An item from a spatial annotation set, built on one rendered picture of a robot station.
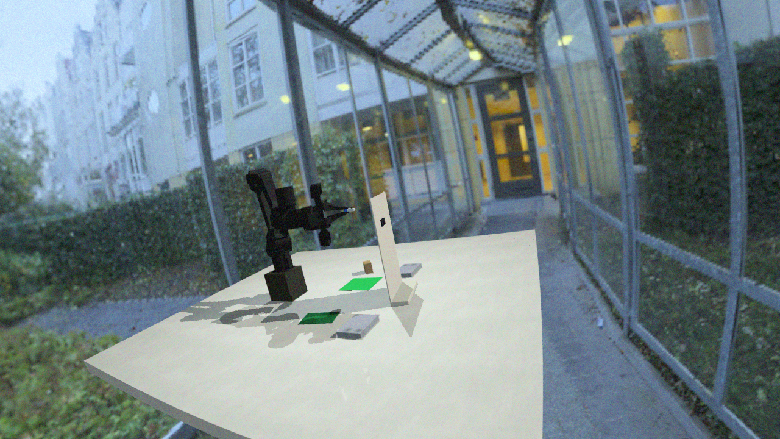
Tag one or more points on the beige flat panel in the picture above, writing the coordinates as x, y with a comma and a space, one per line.
400, 292

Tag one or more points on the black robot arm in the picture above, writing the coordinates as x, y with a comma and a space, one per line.
279, 211

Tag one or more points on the green square marking on table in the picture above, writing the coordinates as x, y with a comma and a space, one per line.
360, 284

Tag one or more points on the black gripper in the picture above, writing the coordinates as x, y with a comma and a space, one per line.
324, 234

